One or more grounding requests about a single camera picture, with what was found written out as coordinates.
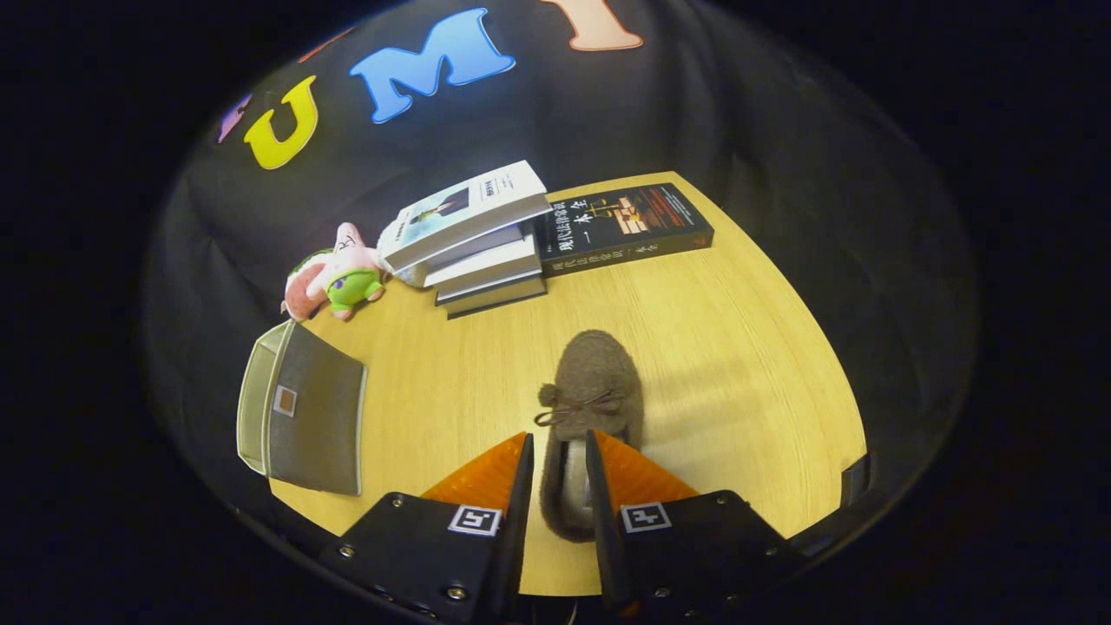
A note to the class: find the brown fuzzy shoe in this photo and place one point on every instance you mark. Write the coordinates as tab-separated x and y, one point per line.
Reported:
594	373

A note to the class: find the black paperback book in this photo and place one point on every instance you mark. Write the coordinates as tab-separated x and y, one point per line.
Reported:
625	226

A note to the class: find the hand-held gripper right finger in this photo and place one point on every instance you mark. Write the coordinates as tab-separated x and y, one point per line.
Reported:
603	521

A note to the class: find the thin grey book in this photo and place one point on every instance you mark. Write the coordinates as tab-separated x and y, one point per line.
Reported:
473	247

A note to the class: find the grey fabric storage box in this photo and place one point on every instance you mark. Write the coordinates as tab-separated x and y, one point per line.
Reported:
317	417

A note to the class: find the watermelon slice plush toy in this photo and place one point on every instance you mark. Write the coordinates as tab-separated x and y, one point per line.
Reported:
299	291

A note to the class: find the white portrait cover book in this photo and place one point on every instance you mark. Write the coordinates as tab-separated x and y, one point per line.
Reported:
469	208

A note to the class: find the thick white book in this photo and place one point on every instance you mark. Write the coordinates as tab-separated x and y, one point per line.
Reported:
490	269

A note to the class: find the dark cover book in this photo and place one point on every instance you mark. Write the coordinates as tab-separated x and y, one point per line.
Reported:
499	297

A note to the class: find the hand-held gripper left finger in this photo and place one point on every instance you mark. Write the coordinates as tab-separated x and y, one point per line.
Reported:
516	521

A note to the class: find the pink starfish plush toy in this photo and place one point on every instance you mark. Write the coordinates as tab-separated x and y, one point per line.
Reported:
351	269

